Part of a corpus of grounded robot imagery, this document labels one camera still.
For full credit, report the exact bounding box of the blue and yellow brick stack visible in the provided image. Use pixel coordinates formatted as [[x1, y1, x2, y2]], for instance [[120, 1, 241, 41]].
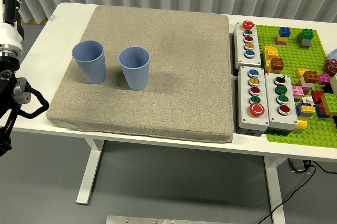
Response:
[[296, 102, 316, 117]]

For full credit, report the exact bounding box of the grey-brown padded mat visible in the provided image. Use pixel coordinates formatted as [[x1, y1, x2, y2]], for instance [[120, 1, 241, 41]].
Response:
[[46, 5, 235, 144]]

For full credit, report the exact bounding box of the grey floor power strip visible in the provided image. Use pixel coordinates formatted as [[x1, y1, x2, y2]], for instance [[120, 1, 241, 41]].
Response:
[[288, 158, 313, 174]]

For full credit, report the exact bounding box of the large green orange brick pile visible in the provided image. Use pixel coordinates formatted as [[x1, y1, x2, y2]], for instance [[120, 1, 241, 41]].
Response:
[[320, 92, 337, 116]]

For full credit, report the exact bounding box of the green grey brick stack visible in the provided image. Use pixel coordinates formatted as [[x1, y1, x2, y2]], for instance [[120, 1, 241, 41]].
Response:
[[296, 28, 314, 48]]

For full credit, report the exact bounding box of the yellow cylinder brick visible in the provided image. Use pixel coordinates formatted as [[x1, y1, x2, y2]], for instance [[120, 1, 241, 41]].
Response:
[[292, 117, 308, 134]]

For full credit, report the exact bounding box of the single yellow brick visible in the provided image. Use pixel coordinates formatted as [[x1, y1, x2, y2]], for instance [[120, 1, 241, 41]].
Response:
[[296, 68, 309, 80]]

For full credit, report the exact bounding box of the grey five-button control box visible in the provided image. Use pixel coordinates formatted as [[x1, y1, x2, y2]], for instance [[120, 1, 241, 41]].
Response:
[[236, 65, 270, 137], [233, 20, 262, 69]]

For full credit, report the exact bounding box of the brown white pink brick stack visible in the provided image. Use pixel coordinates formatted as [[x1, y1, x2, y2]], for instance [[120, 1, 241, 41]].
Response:
[[301, 70, 319, 95]]

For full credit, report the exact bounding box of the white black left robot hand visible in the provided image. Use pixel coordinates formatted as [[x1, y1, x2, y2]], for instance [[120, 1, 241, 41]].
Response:
[[0, 0, 31, 48]]

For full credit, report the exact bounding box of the white table leg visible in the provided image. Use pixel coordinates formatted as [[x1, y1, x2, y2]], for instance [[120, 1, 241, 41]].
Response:
[[76, 139, 105, 206], [263, 156, 290, 224]]

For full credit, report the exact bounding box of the blue ribbed cup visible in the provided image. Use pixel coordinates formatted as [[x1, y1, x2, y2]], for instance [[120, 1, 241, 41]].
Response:
[[72, 40, 107, 85], [118, 46, 151, 91]]

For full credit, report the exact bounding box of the black floor cable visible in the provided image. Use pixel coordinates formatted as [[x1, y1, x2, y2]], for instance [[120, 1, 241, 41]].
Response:
[[259, 160, 337, 224]]

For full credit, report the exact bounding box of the grey box with selector switch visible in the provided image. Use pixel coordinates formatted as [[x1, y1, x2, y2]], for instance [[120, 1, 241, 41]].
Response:
[[264, 72, 299, 135]]

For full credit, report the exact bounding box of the green studded baseplate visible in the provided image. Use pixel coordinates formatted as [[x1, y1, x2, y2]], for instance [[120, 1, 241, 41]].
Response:
[[255, 24, 337, 149]]

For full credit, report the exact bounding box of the red valve handwheel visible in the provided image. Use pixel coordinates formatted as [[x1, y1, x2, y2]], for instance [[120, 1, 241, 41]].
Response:
[[324, 60, 337, 75]]

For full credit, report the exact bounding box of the yellow floor tape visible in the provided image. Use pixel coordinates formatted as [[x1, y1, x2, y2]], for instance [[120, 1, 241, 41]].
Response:
[[22, 17, 49, 24]]

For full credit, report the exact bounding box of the magenta brick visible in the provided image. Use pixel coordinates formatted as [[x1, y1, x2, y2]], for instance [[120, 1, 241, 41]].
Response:
[[318, 73, 331, 85]]

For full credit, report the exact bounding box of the white box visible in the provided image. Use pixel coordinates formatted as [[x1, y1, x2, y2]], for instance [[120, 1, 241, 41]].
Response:
[[329, 74, 337, 95]]

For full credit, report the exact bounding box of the silver metal plate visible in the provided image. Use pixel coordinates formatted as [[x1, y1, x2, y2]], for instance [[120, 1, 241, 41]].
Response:
[[106, 215, 221, 224]]

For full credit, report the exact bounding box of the blue yellow pink brick stack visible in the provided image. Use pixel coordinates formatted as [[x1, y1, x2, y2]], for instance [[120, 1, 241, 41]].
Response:
[[275, 26, 292, 46]]

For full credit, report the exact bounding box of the red brick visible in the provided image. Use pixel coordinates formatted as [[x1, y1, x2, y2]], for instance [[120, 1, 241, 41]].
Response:
[[311, 90, 326, 105]]

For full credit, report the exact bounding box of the brown brick on yellow brick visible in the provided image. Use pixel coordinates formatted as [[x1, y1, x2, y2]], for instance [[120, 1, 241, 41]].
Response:
[[266, 57, 285, 74]]

